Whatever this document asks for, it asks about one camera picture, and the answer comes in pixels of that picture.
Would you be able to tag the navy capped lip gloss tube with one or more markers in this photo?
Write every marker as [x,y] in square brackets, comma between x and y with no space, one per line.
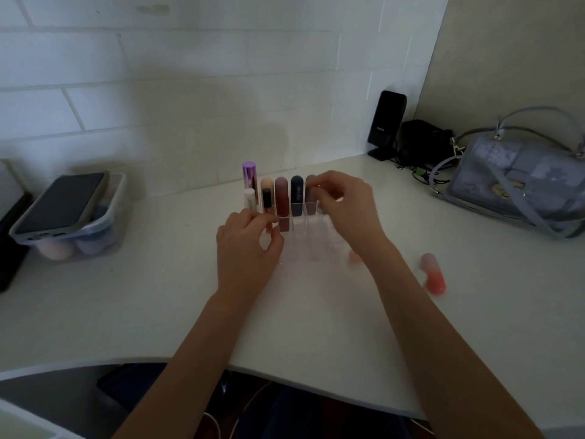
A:
[297,191]

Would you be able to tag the pink makeup sponge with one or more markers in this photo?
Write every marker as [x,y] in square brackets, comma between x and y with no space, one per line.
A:
[55,250]

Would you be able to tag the purple makeup sponge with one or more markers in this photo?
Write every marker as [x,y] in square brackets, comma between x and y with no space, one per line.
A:
[94,245]

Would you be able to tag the smartphone in grey case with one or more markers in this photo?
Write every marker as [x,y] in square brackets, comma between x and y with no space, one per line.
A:
[59,201]

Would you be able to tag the grey blue handbag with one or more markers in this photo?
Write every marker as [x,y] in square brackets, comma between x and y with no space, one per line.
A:
[512,178]

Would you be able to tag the person's dark trousers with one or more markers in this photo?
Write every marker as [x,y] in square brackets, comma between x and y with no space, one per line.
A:
[292,416]

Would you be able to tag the dark flat object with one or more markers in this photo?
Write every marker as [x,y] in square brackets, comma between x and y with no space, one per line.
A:
[11,251]

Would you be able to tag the person's left forearm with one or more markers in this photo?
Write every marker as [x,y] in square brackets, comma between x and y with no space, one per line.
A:
[192,361]

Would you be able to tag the black-capped clear lip gloss tube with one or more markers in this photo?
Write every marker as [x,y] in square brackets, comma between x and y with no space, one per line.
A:
[267,197]

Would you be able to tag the mauve grey lip gloss tube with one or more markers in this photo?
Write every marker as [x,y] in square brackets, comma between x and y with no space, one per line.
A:
[309,202]

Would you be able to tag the metallic purple lipstick tube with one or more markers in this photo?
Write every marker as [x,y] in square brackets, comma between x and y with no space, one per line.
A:
[249,174]

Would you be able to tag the white lip balm tube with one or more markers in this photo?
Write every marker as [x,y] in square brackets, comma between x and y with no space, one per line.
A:
[249,198]

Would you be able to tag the clear acrylic cosmetics organizer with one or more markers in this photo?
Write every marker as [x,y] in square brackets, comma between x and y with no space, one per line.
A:
[310,242]

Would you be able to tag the coral pink lip gloss tube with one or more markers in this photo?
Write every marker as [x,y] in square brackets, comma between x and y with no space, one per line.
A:
[434,276]

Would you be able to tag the person's right thumb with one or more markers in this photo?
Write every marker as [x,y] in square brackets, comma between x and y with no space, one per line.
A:
[325,195]

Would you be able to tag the black pouch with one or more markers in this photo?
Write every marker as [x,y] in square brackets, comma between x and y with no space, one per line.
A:
[422,141]

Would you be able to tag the person's left hand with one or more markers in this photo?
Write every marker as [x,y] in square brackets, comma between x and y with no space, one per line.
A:
[242,251]

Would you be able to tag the clear plastic storage container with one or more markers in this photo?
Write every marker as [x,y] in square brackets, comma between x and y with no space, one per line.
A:
[114,210]

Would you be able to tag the person's right forearm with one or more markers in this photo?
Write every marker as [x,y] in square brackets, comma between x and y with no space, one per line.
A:
[438,342]

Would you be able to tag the black speaker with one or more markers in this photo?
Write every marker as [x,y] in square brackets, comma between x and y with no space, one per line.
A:
[386,123]

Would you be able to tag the person's right hand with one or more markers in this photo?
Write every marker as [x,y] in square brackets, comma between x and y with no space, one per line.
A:
[356,210]

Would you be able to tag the person's left thumb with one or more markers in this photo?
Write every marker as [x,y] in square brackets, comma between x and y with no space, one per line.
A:
[277,242]

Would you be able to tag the peach lip gloss tube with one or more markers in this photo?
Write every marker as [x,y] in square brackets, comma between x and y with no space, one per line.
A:
[267,182]

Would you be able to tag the brownish red lip gloss tube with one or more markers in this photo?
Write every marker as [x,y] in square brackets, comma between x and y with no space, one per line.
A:
[281,196]

